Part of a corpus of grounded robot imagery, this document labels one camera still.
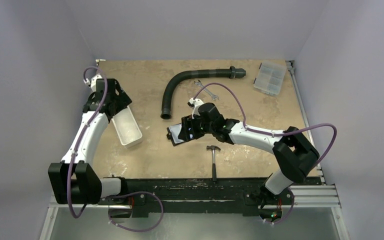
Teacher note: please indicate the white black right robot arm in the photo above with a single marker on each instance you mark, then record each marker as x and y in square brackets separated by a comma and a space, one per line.
[294, 153]

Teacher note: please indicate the black handled hammer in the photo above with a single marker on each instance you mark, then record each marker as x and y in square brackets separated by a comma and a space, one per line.
[213, 149]

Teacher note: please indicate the silver wrench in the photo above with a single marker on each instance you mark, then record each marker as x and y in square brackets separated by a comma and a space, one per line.
[214, 97]

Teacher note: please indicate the black card holder wallet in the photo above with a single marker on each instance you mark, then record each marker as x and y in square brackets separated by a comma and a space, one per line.
[178, 135]

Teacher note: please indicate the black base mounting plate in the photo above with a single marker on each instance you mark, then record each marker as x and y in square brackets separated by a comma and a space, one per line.
[197, 196]

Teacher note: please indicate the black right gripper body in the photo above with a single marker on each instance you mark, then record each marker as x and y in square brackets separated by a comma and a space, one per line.
[185, 130]

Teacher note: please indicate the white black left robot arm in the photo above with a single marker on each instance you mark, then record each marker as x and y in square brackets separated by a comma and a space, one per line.
[73, 179]

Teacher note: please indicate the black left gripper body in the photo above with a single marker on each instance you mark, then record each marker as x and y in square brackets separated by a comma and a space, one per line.
[121, 101]

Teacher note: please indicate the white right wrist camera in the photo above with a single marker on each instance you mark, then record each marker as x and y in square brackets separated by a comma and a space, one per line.
[195, 103]

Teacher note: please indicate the white plastic tray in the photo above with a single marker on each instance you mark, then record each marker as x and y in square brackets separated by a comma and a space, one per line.
[127, 128]

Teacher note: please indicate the clear plastic organizer box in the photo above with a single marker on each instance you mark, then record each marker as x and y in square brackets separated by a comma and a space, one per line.
[270, 78]

